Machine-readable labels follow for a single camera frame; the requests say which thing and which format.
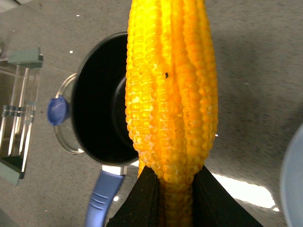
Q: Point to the dark blue saucepan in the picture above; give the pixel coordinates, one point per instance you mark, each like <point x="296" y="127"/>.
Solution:
<point x="98" y="118"/>

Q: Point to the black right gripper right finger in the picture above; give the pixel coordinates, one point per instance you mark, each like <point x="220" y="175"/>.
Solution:
<point x="213" y="206"/>

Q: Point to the yellow corn cob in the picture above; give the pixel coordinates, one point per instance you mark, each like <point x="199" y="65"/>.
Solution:
<point x="171" y="98"/>

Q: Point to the glass lid blue knob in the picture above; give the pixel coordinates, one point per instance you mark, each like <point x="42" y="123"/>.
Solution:
<point x="59" y="115"/>

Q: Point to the metal dish rack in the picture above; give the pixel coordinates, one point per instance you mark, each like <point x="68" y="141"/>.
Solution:
<point x="20" y="75"/>

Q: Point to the light blue plate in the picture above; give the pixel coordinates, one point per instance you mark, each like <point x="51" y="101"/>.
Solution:
<point x="291" y="181"/>

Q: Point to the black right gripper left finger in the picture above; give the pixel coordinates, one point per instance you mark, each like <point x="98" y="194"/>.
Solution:
<point x="141" y="208"/>

